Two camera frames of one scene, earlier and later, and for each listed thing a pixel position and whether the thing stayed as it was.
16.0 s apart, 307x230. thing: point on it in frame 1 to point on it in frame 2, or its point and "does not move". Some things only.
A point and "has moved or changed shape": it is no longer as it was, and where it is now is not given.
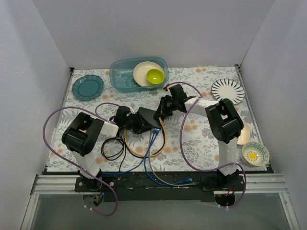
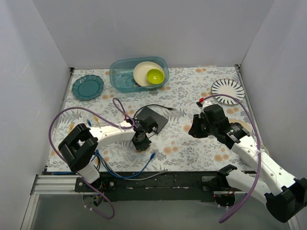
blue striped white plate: (228, 88) does not move
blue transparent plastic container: (121, 73) does not move
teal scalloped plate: (88, 87) does not move
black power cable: (124, 159) to (171, 109)
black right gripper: (163, 109) to (198, 128)
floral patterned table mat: (155, 131) does not move
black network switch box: (147, 120) has moved or changed shape
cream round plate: (140, 72) does not move
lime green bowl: (155, 76) does not move
